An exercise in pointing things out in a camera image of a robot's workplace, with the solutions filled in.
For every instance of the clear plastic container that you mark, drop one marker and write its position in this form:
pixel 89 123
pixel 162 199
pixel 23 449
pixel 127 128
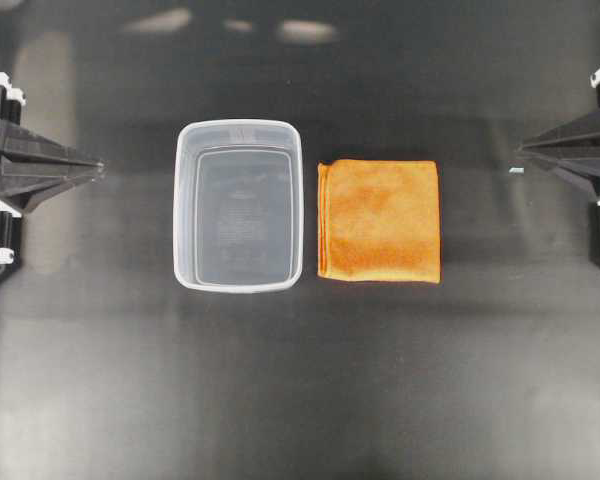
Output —
pixel 238 206

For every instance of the folded orange towel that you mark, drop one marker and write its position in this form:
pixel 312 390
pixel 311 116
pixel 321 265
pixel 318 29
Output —
pixel 379 221

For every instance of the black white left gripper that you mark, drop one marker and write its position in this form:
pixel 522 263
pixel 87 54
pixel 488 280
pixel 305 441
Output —
pixel 24 186

